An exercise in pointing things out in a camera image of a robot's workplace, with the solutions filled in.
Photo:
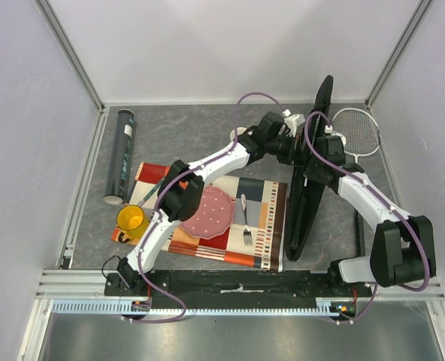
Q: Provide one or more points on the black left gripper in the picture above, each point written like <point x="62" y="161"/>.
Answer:
<point x="292" y="141"/>

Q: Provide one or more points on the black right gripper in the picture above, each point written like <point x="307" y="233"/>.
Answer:
<point x="313" y="165"/>

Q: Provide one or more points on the black Crossway racket bag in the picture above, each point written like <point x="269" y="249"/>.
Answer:
<point x="305" y="195"/>

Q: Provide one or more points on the black shuttlecock tube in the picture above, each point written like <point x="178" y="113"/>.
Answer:
<point x="118" y="176"/>

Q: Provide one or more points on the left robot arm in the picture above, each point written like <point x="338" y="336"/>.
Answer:
<point x="180" y="196"/>

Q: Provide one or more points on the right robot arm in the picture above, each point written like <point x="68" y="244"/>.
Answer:
<point x="402" y="253"/>

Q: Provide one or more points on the white badminton racket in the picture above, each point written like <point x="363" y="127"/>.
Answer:
<point x="360" y="130"/>

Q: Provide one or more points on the blue ceramic mug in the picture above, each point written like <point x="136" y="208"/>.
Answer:
<point x="236" y="133"/>

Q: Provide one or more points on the pink dotted plate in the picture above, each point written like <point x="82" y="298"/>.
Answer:
<point x="214" y="215"/>

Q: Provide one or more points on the colourful patchwork placemat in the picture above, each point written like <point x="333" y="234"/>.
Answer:
<point x="266" y="211"/>

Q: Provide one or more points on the silver fork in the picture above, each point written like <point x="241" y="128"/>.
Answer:
<point x="247" y="234"/>

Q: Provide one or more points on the yellow mug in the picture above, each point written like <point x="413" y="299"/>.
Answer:
<point x="132" y="221"/>

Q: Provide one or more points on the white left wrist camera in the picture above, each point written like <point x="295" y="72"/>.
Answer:
<point x="292" y="121"/>

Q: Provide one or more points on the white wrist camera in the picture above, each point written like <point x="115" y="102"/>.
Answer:
<point x="329" y="131"/>
<point x="292" y="121"/>

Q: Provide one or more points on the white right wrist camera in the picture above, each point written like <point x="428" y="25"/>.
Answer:
<point x="329" y="131"/>

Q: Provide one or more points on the teal handled knife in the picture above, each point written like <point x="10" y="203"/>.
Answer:
<point x="150" y="193"/>

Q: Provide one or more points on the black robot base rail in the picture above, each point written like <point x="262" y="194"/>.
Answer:
<point x="245" y="290"/>

